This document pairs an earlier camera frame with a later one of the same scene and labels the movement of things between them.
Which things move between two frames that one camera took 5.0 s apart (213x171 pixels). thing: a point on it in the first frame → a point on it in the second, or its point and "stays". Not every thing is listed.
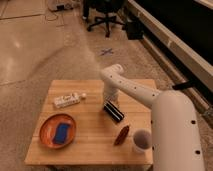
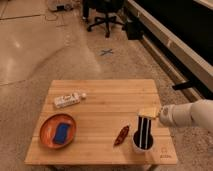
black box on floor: (134, 30) stays
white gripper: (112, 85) → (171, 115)
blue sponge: (60, 134) stays
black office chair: (107, 7) stays
